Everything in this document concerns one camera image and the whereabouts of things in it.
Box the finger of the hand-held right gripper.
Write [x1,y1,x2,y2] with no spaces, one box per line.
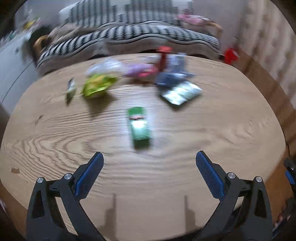
[283,158,296,184]

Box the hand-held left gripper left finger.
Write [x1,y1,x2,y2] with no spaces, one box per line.
[26,152,109,241]

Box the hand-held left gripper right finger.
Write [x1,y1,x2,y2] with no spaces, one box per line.
[195,151,273,241]

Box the green snack packet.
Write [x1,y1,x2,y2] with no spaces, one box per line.
[127,107,153,149]

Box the silver-green foil packet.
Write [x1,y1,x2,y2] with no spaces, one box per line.
[161,81,202,106]

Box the small green-white wrapper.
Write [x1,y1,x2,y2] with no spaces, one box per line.
[66,77,77,102]

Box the yellow-green snack bag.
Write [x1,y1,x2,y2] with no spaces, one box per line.
[82,74,117,98]

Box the clear plastic bag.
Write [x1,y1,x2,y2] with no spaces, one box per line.
[87,58,123,76]

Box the blue-grey packet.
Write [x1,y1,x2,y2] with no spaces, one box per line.
[154,54,193,87]

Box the pink wrapper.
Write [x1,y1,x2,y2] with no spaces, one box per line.
[124,64,158,80]

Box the red wrapper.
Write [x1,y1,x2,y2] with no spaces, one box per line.
[156,46,173,71]

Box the red bag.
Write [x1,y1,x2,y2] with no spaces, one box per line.
[223,47,239,65]

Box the white cabinet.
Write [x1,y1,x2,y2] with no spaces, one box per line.
[0,32,38,113]

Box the wooden-armed sofa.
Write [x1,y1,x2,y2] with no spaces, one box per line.
[32,0,223,75]

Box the beige crumpled cloth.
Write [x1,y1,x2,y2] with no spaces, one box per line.
[50,24,97,41]

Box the black-white striped blanket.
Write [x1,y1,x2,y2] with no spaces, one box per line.
[36,0,220,70]

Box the pink cushion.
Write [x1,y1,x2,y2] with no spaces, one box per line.
[178,13,210,25]

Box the yellow box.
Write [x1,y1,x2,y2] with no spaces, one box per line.
[23,20,38,30]

